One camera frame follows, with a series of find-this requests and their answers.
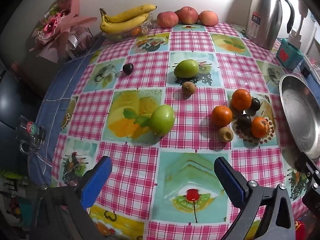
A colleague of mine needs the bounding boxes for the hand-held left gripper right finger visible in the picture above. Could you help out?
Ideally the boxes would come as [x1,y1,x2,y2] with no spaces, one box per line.
[214,156,297,240]

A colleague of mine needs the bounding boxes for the green mango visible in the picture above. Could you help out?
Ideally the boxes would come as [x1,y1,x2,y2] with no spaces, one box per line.
[174,59,200,78]

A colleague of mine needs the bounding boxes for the glass mug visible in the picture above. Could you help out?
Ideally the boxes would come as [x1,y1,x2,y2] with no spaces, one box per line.
[15,115,47,155]

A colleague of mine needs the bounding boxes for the white power adapter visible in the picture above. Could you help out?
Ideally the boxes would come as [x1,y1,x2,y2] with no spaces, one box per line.
[287,0,310,49]

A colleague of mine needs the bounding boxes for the stainless steel plate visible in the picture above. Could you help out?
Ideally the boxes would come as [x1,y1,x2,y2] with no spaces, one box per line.
[279,74,320,159]

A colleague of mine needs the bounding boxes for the clear plastic container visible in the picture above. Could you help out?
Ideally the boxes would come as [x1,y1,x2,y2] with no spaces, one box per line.
[104,12,153,42]

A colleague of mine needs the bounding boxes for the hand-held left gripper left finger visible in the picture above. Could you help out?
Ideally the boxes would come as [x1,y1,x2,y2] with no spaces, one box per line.
[30,156,113,240]

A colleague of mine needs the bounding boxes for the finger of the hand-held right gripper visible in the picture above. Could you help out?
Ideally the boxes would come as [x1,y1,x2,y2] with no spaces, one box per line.
[302,183,320,214]
[298,159,320,182]

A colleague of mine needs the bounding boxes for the teal box with red label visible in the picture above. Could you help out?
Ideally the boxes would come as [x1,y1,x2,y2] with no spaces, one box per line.
[276,38,304,70]

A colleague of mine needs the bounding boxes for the yellow banana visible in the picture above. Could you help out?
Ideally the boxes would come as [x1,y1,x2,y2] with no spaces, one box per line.
[104,4,157,23]
[110,12,150,24]
[100,9,148,34]

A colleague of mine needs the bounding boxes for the pink flower bouquet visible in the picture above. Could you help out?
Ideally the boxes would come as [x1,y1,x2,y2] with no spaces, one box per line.
[29,0,98,62]

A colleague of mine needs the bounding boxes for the orange tangerine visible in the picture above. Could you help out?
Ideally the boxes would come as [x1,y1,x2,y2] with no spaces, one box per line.
[231,89,252,111]
[212,105,233,127]
[251,117,270,139]

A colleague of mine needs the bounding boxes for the pink checked printed tablecloth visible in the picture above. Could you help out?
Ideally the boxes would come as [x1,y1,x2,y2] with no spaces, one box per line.
[51,21,310,240]

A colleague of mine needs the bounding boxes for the stainless steel thermos jug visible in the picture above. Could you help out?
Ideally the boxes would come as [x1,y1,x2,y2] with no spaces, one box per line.
[244,0,295,50]

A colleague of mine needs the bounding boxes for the red apple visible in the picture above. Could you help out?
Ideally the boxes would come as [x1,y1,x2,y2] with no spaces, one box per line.
[199,10,219,27]
[157,11,179,28]
[178,6,199,25]

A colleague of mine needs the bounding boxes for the brown kiwi with hollow end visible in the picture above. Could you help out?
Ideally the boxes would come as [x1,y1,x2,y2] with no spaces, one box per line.
[218,126,234,143]

